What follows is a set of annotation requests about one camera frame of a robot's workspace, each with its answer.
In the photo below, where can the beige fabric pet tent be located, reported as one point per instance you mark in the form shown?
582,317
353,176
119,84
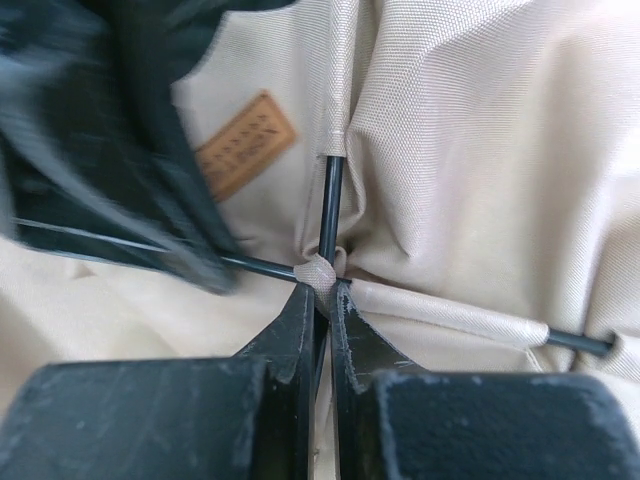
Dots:
468,169

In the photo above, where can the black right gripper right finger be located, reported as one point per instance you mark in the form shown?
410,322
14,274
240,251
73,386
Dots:
393,419

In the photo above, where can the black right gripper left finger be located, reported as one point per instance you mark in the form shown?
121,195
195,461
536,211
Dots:
248,416

